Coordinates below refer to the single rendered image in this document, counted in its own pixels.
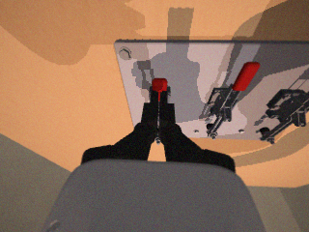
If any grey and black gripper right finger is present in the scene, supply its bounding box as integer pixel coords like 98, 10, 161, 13
158, 91, 236, 173

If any black toggle clamp with red handle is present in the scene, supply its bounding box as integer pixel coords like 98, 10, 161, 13
206, 62, 260, 140

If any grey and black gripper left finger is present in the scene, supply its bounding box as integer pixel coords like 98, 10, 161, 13
80, 91, 158, 164

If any grey toggle clamp with red handle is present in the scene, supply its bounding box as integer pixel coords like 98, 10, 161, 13
259, 89, 309, 145

